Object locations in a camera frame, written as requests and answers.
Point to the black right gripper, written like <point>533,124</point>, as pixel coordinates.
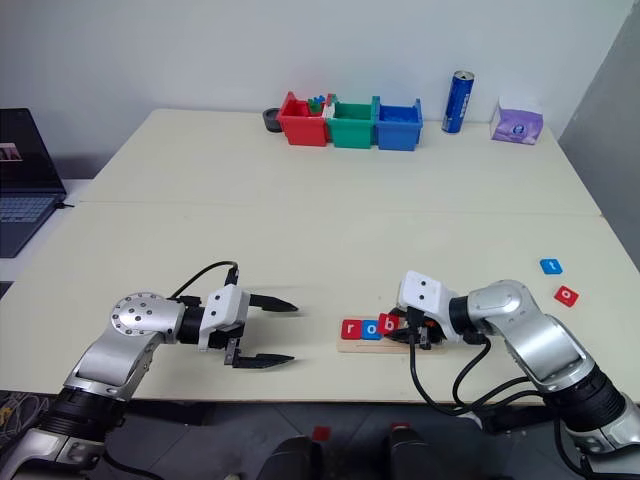
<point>424,334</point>

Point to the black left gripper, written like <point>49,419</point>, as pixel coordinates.
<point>220,341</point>

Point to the red letter b block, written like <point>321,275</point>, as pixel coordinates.
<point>388,323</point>

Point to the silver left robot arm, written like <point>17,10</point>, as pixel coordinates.
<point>135,320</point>

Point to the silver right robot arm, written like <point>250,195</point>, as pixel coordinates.
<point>530,330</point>

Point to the blue letter o block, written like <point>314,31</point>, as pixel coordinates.
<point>371,330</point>

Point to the wooden letter tray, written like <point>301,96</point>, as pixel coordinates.
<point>365,346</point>

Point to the red letter r block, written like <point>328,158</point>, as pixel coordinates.
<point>351,329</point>

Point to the blue letter t block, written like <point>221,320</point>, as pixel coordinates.
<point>551,266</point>

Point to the red letter o block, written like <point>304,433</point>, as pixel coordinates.
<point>566,295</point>

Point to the dark rounded shape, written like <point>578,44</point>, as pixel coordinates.
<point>412,455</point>
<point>290,460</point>

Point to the blue plastic bin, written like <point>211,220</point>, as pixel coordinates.
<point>397,134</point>

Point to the green plastic bin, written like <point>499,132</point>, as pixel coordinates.
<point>352,132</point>

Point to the red plastic bin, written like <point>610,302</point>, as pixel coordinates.
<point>302,130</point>

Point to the black round dish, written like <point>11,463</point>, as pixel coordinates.
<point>271,122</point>

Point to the blue drink can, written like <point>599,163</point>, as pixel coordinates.
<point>457,102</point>

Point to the colourful toy bricks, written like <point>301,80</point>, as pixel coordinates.
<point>320,105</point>

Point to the purple tissue pack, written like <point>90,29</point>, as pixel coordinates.
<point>516,125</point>

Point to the dark laptop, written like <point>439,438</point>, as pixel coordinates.
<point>25,175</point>

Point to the grey partition panel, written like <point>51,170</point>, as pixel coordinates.
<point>607,125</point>

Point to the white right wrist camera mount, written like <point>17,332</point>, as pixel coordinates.
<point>425,292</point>

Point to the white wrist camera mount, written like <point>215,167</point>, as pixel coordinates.
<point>225,305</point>
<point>425,292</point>

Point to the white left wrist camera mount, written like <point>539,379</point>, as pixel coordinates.
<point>225,305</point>

